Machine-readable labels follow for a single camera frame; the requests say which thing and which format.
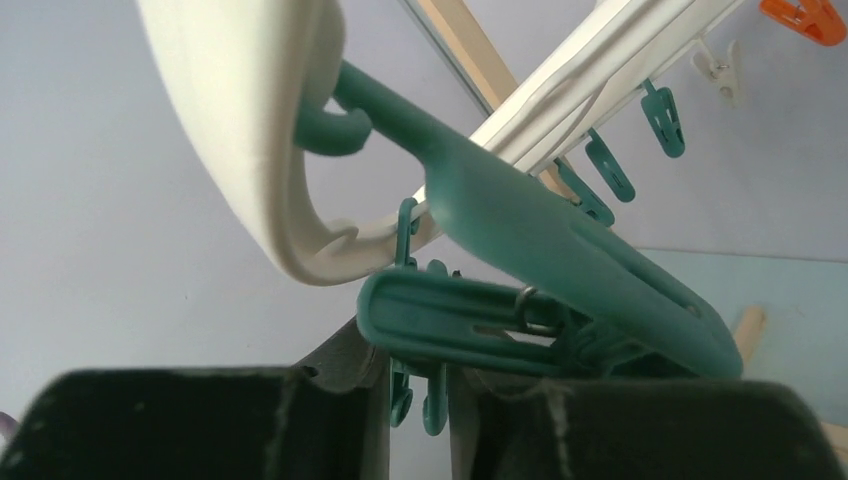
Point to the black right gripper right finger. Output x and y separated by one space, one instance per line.
507 426

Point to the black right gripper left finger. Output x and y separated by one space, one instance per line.
355 377

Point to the wooden hanger rack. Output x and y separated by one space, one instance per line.
463 45

